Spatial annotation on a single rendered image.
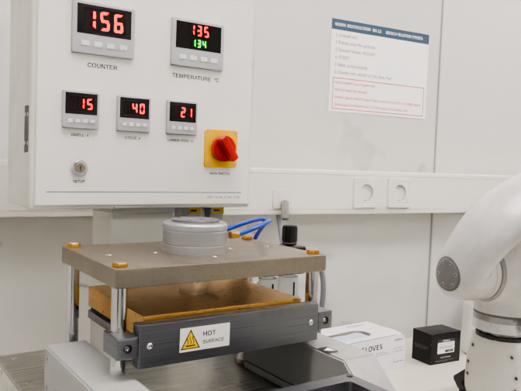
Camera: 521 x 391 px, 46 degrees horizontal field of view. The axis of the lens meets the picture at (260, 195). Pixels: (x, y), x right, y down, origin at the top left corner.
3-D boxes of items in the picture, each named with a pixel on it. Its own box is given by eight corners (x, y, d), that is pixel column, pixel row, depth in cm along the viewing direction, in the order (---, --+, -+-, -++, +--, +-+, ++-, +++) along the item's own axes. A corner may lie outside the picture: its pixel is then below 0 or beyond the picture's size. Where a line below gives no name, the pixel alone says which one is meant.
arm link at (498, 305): (502, 320, 83) (549, 316, 87) (508, 223, 82) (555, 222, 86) (456, 306, 90) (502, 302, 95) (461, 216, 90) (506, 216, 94)
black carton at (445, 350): (411, 358, 139) (412, 327, 139) (439, 353, 144) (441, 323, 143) (430, 365, 134) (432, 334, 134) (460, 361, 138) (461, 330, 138)
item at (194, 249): (46, 308, 81) (47, 209, 81) (244, 288, 99) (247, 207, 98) (113, 361, 61) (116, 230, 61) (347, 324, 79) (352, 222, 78)
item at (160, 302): (87, 317, 77) (89, 242, 77) (237, 300, 90) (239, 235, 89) (143, 355, 63) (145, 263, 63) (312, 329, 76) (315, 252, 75)
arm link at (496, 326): (551, 316, 87) (550, 337, 87) (498, 302, 95) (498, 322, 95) (512, 322, 83) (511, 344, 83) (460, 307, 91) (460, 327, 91)
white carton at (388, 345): (286, 368, 129) (287, 333, 128) (364, 351, 142) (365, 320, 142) (326, 386, 119) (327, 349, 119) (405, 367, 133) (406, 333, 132)
